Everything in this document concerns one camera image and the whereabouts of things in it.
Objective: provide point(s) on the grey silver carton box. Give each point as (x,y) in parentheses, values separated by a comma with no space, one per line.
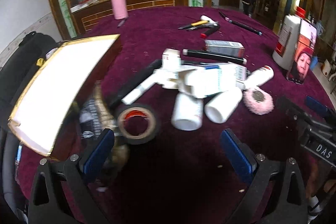
(225,47)

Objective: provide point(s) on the black pen case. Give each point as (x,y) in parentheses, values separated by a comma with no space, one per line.
(114,100)

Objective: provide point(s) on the open white small carton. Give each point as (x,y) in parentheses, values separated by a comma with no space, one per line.
(167,74)

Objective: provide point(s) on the pink fluffy round puff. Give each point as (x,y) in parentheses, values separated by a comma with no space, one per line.
(258,101)

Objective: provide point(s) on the gold-edged white storage box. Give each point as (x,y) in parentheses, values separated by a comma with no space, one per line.
(67,76)

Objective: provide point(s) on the white grey marker pen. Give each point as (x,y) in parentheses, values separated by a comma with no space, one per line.
(140,90)

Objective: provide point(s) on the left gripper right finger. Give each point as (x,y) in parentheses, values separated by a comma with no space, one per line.
(287,202)

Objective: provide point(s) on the black leather sofa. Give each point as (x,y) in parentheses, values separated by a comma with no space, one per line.
(21,67)

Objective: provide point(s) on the black gold perfume box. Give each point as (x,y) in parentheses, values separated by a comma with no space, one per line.
(94,117)

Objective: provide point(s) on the large white jug red cap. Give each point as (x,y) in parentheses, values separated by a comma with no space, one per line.
(287,39)

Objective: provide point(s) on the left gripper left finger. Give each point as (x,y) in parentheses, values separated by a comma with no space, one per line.
(48,203)

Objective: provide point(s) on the pink thermos bottle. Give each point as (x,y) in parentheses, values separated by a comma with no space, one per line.
(119,8)

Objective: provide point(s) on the white small tube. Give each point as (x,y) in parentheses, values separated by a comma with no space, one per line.
(209,20)

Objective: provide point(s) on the smartphone showing face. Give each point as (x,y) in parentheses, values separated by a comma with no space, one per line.
(307,35)

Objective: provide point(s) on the long thin black pen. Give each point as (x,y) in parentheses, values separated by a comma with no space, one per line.
(244,26)

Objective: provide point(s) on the black marker white caps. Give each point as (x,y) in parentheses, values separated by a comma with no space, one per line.
(214,56)

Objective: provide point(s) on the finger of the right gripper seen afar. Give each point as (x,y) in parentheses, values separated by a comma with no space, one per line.
(322,110)

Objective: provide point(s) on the blue white medicine box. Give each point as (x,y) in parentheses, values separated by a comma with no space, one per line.
(207,80)

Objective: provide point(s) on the black tape roll red core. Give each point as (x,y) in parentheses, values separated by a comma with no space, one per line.
(137,123)

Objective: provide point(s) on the white pill bottle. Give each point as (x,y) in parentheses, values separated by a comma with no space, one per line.
(188,113)
(220,108)

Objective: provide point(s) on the black marker red cap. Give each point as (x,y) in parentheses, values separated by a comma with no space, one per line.
(211,29)

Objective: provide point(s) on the small pen near thermos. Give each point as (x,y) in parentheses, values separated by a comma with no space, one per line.
(121,23)

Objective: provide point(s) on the yellow black pen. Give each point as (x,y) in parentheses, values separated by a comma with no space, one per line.
(201,22)

